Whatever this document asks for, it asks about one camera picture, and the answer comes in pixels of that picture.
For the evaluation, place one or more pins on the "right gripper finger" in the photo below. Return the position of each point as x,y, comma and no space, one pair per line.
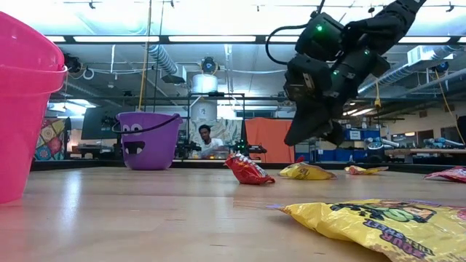
336,136
309,123

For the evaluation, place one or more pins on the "yellow sour candy packet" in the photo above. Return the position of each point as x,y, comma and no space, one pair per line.
306,172
382,229

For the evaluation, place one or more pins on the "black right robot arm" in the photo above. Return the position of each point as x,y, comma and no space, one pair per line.
393,22

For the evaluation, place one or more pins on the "plain yellow candy packet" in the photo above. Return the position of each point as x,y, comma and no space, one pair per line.
364,170

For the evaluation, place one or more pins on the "purple halloween bucket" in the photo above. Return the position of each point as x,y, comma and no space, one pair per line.
153,153

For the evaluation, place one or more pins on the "pink halloween bucket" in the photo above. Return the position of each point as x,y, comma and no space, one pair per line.
22,127

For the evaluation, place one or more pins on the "blue storage bin shelf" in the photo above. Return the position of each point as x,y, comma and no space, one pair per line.
349,154

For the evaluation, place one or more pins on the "orange panel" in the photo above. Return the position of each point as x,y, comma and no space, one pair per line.
269,140

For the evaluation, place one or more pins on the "leaf pattern mural panel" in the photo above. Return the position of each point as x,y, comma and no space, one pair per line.
231,132

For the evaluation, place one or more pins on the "long wooden workbench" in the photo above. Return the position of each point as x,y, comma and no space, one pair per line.
429,151

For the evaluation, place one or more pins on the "person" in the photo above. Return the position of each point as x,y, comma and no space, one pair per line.
213,145

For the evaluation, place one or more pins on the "white cylindrical tank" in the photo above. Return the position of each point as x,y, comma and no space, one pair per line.
204,83

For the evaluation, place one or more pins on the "black round ceiling device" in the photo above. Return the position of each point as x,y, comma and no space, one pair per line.
209,65

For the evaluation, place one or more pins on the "black monitor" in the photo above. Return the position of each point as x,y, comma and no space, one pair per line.
96,125

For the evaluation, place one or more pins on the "colourful patterned tapestry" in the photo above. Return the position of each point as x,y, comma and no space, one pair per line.
51,140

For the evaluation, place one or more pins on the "black metal rack frame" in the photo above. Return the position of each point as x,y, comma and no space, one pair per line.
216,95

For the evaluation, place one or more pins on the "silver ventilation duct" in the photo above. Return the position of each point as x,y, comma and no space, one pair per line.
164,60

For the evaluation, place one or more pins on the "black overhead frame beam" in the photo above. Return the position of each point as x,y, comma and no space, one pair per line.
164,38

